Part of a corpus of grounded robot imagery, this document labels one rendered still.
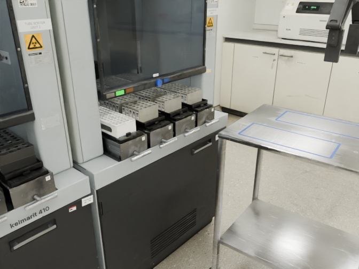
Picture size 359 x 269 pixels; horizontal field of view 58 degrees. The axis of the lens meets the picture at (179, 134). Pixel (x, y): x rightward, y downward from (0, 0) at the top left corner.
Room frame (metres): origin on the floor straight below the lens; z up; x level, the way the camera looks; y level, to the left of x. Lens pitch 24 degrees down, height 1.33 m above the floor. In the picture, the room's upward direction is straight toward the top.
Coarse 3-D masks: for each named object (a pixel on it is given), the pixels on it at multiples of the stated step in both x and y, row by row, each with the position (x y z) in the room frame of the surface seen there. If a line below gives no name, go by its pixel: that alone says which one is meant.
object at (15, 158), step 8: (32, 144) 0.94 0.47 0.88; (8, 152) 0.89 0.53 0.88; (16, 152) 0.89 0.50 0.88; (24, 152) 0.91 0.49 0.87; (32, 152) 0.93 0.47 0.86; (0, 160) 0.86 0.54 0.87; (8, 160) 0.87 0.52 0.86; (16, 160) 0.89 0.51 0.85; (24, 160) 0.91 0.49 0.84; (32, 160) 0.92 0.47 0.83; (0, 168) 0.85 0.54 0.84; (8, 168) 0.87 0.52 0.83; (16, 168) 0.88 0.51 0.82
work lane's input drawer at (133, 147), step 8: (104, 136) 1.17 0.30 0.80; (112, 136) 1.14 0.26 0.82; (128, 136) 1.14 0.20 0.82; (136, 136) 1.16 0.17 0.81; (144, 136) 1.18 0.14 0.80; (104, 144) 1.16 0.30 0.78; (112, 144) 1.12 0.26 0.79; (120, 144) 1.09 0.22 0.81; (128, 144) 1.12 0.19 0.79; (136, 144) 1.15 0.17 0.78; (144, 144) 1.18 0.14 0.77; (120, 152) 1.09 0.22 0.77; (128, 152) 1.12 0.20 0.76; (136, 152) 1.13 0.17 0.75; (144, 152) 1.13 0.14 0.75
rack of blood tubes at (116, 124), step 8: (104, 112) 1.28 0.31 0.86; (112, 112) 1.28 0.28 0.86; (104, 120) 1.19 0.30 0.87; (112, 120) 1.19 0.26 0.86; (120, 120) 1.20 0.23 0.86; (128, 120) 1.20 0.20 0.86; (104, 128) 1.24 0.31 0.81; (112, 128) 1.14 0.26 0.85; (120, 128) 1.14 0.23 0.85; (128, 128) 1.17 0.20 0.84; (120, 136) 1.14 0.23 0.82
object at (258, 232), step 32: (256, 128) 1.22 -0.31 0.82; (288, 128) 1.22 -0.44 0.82; (320, 128) 1.22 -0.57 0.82; (352, 128) 1.22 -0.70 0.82; (224, 160) 1.17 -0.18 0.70; (256, 160) 1.51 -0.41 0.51; (320, 160) 0.94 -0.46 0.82; (352, 160) 0.94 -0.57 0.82; (256, 192) 1.49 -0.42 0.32; (256, 224) 1.28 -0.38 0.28; (288, 224) 1.28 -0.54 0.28; (320, 224) 1.28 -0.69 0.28; (256, 256) 1.07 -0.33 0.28; (288, 256) 1.07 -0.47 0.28; (320, 256) 1.07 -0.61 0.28; (352, 256) 1.07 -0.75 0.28
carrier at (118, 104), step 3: (126, 99) 1.41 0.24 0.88; (129, 99) 1.42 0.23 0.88; (132, 99) 1.41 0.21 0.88; (135, 99) 1.43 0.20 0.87; (117, 102) 1.36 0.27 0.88; (120, 102) 1.36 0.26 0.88; (123, 102) 1.37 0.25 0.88; (126, 102) 1.39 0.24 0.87; (117, 105) 1.36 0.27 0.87; (120, 105) 1.36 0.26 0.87; (117, 108) 1.36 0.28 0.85; (120, 108) 1.36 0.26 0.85; (117, 111) 1.36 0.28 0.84; (120, 111) 1.36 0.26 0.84
